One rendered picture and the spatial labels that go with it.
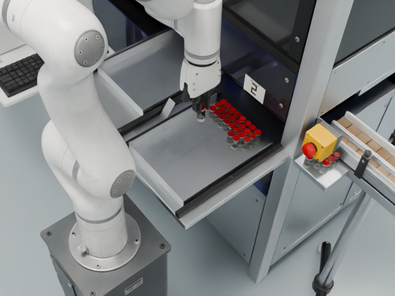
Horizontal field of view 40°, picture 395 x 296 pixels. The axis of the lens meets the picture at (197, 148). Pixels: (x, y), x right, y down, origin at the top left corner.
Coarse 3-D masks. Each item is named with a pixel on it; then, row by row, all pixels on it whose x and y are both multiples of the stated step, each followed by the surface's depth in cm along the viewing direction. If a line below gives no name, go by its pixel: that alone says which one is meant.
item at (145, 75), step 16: (176, 32) 196; (144, 48) 190; (160, 48) 192; (176, 48) 192; (112, 64) 185; (128, 64) 186; (144, 64) 186; (160, 64) 187; (176, 64) 187; (112, 80) 176; (128, 80) 181; (144, 80) 181; (160, 80) 182; (176, 80) 182; (128, 96) 172; (144, 96) 177; (160, 96) 177; (144, 112) 170
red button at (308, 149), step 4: (304, 144) 150; (308, 144) 149; (312, 144) 149; (304, 148) 150; (308, 148) 149; (312, 148) 149; (304, 152) 150; (308, 152) 149; (312, 152) 149; (308, 156) 150
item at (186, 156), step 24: (216, 96) 175; (168, 120) 166; (192, 120) 171; (144, 144) 164; (168, 144) 164; (192, 144) 165; (216, 144) 165; (264, 144) 166; (168, 168) 159; (192, 168) 159; (216, 168) 160; (192, 192) 154
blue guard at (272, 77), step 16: (224, 32) 160; (240, 32) 153; (224, 48) 164; (240, 48) 157; (256, 48) 151; (224, 64) 168; (240, 64) 161; (256, 64) 155; (272, 64) 149; (240, 80) 165; (256, 80) 158; (272, 80) 152; (272, 96) 156; (288, 96) 150
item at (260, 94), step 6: (246, 78) 162; (246, 84) 163; (252, 84) 161; (258, 84) 158; (246, 90) 165; (252, 90) 162; (258, 90) 160; (264, 90) 158; (258, 96) 161; (264, 96) 159
